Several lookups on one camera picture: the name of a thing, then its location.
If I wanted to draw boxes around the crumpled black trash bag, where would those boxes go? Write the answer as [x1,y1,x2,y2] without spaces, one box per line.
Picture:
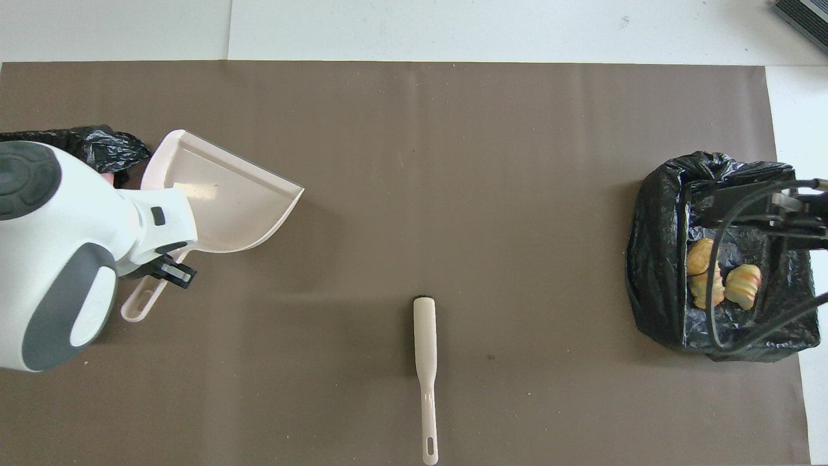
[0,125,153,190]

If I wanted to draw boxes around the brown table mat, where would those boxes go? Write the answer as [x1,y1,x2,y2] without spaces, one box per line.
[0,61,811,466]

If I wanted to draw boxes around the dark ribbed object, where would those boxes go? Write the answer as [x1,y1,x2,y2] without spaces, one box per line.
[772,0,828,54]

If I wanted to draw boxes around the beige hand brush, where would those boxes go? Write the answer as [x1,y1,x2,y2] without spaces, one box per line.
[413,296,439,466]

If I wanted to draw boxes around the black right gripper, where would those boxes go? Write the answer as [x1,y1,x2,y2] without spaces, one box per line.
[710,179,828,250]

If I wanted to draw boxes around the brown toy bread loaf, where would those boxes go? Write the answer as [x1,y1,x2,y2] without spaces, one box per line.
[686,238,716,276]

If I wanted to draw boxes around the pale beige food chunk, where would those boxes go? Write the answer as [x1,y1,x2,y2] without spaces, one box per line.
[690,271,726,309]

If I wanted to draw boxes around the toy croissant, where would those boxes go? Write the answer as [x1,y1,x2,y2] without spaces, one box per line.
[724,263,763,310]

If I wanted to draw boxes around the pale pink dustpan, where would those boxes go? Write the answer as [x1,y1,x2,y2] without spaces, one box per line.
[120,129,305,323]

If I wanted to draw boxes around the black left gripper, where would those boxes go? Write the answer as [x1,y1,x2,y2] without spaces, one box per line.
[123,254,198,289]

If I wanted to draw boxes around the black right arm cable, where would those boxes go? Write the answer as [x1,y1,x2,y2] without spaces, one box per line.
[705,180,828,351]

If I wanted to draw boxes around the black bag covered bin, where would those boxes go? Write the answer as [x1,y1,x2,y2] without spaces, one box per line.
[625,151,821,363]

